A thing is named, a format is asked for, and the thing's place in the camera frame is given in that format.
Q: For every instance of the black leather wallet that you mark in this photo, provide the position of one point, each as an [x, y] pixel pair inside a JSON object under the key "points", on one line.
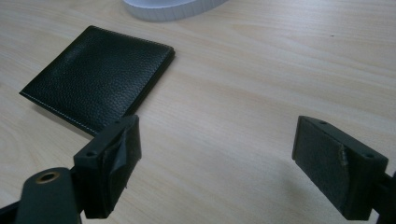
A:
{"points": [[99, 77]]}

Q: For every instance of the white ribbed container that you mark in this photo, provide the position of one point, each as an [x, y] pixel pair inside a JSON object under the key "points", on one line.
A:
{"points": [[171, 7]]}

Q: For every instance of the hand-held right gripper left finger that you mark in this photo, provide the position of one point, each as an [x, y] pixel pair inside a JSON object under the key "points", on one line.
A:
{"points": [[106, 174]]}

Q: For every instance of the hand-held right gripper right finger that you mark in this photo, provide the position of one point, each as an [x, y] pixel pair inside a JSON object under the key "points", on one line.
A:
{"points": [[330, 168]]}

